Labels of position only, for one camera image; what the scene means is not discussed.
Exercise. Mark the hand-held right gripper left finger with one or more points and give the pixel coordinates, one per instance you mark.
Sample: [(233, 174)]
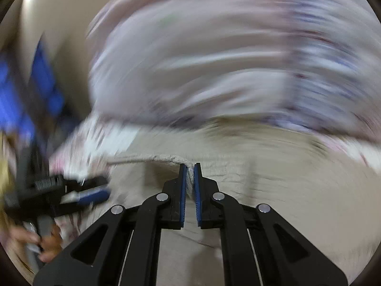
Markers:
[(182, 196)]

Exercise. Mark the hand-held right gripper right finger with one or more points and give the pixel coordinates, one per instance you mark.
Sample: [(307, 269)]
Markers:
[(198, 196)]

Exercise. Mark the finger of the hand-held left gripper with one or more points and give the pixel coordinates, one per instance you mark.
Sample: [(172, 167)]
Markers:
[(74, 182), (92, 195)]

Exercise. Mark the person's left hand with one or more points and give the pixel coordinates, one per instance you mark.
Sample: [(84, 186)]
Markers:
[(50, 241)]

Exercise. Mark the blue object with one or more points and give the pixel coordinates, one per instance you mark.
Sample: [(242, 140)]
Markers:
[(44, 77)]

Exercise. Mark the pink floral pillow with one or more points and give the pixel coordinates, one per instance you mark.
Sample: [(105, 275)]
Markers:
[(190, 56)]

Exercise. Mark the lavender print pillow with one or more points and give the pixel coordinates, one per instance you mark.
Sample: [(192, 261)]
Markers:
[(327, 74)]

